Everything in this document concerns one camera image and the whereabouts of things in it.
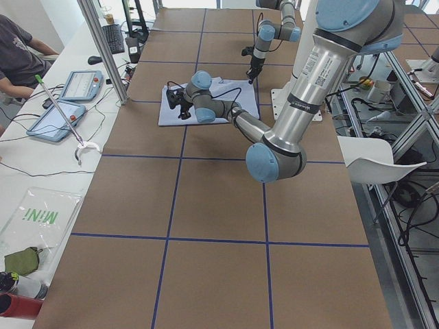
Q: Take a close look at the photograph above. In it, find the blue striped button shirt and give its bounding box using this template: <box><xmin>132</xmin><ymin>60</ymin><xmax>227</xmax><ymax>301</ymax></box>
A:
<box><xmin>158</xmin><ymin>77</ymin><xmax>260</xmax><ymax>127</ymax></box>

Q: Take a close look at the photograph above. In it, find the lower teach pendant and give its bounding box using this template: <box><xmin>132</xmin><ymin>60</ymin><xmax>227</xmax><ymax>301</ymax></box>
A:
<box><xmin>26</xmin><ymin>101</ymin><xmax>86</xmax><ymax>143</ymax></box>

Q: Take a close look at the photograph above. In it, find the white paper sheet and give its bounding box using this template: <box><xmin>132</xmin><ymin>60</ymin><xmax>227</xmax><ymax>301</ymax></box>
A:
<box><xmin>1</xmin><ymin>187</ymin><xmax>83</xmax><ymax>267</ymax></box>

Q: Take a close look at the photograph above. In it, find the green bean bag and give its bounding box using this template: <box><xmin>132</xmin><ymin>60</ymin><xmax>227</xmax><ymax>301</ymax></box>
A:
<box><xmin>4</xmin><ymin>247</ymin><xmax>42</xmax><ymax>276</ymax></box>

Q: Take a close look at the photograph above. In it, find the white chair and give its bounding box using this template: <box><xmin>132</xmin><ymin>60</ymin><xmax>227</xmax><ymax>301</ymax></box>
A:
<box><xmin>337</xmin><ymin>136</ymin><xmax>427</xmax><ymax>184</ymax></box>

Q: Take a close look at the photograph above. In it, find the red bottle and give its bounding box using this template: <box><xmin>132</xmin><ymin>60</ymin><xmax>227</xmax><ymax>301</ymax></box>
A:
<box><xmin>1</xmin><ymin>293</ymin><xmax>43</xmax><ymax>320</ymax></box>

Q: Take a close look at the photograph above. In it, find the black keyboard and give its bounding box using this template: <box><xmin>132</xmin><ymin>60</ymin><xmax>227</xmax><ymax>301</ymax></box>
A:
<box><xmin>102</xmin><ymin>23</ymin><xmax>125</xmax><ymax>54</ymax></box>

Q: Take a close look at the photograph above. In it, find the teach pendant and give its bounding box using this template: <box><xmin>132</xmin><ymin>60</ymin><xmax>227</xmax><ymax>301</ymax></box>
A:
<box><xmin>59</xmin><ymin>71</ymin><xmax>103</xmax><ymax>102</ymax></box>
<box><xmin>26</xmin><ymin>101</ymin><xmax>86</xmax><ymax>143</ymax></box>

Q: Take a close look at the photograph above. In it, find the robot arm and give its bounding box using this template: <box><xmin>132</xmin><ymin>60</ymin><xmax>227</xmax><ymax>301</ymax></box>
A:
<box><xmin>241</xmin><ymin>0</ymin><xmax>301</xmax><ymax>84</ymax></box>
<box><xmin>167</xmin><ymin>1</ymin><xmax>404</xmax><ymax>182</ymax></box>

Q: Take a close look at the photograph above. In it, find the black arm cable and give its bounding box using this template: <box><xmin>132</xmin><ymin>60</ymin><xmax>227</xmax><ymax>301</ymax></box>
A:
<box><xmin>166</xmin><ymin>80</ymin><xmax>241</xmax><ymax>110</ymax></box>
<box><xmin>254</xmin><ymin>12</ymin><xmax>285</xmax><ymax>52</ymax></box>

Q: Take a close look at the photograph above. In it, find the aluminium frame post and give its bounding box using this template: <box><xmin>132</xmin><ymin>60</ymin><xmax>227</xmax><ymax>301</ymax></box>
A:
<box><xmin>77</xmin><ymin>0</ymin><xmax>128</xmax><ymax>105</ymax></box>

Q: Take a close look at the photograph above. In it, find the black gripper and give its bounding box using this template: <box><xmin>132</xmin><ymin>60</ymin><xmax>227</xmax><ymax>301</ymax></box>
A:
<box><xmin>246</xmin><ymin>56</ymin><xmax>265</xmax><ymax>85</ymax></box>
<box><xmin>177</xmin><ymin>90</ymin><xmax>193</xmax><ymax>120</ymax></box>

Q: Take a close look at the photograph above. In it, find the white cup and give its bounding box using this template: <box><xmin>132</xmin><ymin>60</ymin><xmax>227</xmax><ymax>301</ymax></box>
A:
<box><xmin>367</xmin><ymin>80</ymin><xmax>392</xmax><ymax>103</ymax></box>

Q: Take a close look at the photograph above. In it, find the black computer mouse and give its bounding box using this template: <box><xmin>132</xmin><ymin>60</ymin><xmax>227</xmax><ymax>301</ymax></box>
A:
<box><xmin>87</xmin><ymin>56</ymin><xmax>102</xmax><ymax>65</ymax></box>

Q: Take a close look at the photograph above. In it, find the seated person grey shirt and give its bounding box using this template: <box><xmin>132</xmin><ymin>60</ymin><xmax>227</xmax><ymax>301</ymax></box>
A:
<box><xmin>1</xmin><ymin>15</ymin><xmax>58</xmax><ymax>99</ymax></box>

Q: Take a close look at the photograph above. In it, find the grabber stick green handle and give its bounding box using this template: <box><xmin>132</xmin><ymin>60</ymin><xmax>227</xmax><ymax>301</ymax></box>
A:
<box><xmin>35</xmin><ymin>75</ymin><xmax>101</xmax><ymax>166</ymax></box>

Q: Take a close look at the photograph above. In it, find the upper teach pendant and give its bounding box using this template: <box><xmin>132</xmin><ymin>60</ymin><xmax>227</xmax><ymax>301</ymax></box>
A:
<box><xmin>59</xmin><ymin>71</ymin><xmax>103</xmax><ymax>102</ymax></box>

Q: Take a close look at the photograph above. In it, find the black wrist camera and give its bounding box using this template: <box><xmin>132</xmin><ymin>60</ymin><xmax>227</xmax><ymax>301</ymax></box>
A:
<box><xmin>165</xmin><ymin>88</ymin><xmax>185</xmax><ymax>110</ymax></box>
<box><xmin>241</xmin><ymin>46</ymin><xmax>254</xmax><ymax>56</ymax></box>

